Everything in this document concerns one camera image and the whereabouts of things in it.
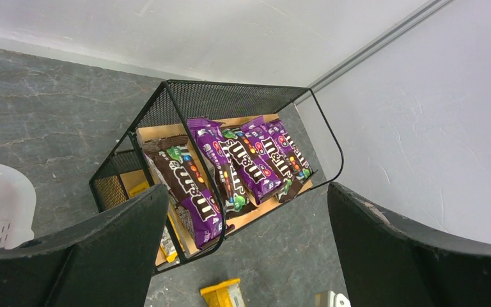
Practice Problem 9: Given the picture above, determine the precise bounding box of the yellow candy bag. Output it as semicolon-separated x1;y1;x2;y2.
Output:
199;278;246;307

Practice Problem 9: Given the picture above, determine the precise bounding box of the purple candy bag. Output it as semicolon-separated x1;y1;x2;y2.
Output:
267;119;314;183
240;116;296;187
222;127;282;205
187;118;257;219
141;134;223;250

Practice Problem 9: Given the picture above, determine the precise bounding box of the dark candy bag underneath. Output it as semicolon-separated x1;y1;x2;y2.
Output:
275;178;304;203

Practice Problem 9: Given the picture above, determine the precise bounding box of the white plastic basket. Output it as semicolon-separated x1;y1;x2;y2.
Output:
0;164;36;249

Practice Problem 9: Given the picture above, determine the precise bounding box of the black wire wooden shelf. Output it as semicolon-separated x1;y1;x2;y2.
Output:
88;79;345;276

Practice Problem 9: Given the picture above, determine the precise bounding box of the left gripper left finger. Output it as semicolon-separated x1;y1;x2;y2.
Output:
0;184;169;306

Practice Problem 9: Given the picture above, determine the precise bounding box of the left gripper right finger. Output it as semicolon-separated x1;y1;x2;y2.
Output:
327;182;491;306

